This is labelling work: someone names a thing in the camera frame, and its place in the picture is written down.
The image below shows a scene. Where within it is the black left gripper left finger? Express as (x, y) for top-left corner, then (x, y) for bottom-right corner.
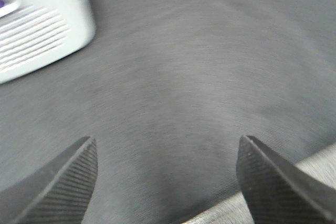
(1, 136), (98, 223)

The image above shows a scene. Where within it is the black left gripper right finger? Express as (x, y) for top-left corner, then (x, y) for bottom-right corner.
(236, 136), (335, 223)

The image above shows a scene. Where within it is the black table cloth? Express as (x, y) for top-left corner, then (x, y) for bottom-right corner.
(1, 0), (335, 223)

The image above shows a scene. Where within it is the grey perforated laundry basket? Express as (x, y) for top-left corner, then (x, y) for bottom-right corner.
(1, 0), (96, 83)

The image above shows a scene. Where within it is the purple towel in basket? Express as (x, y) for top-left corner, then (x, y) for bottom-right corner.
(0, 0), (6, 8)

